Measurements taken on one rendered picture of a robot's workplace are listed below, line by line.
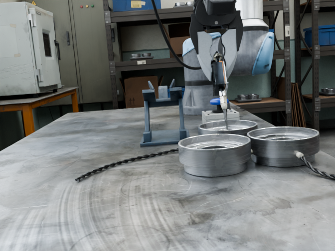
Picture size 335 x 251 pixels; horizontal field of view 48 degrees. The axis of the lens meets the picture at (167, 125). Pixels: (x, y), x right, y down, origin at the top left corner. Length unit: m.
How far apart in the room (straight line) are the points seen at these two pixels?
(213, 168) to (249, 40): 0.63
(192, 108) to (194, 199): 0.69
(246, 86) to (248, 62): 3.65
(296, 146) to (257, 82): 4.23
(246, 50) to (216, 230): 0.77
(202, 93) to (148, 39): 3.54
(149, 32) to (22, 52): 2.14
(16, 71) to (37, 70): 0.14
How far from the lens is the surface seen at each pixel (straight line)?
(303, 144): 0.56
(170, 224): 0.39
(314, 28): 4.35
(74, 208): 0.46
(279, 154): 0.55
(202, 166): 0.52
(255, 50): 1.09
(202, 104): 1.11
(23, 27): 2.82
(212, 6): 0.62
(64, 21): 4.50
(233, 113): 0.80
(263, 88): 4.79
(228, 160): 0.52
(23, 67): 2.81
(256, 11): 1.13
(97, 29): 4.43
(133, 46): 4.62
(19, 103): 2.57
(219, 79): 0.68
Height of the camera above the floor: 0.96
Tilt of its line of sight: 9 degrees down
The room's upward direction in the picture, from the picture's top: 4 degrees counter-clockwise
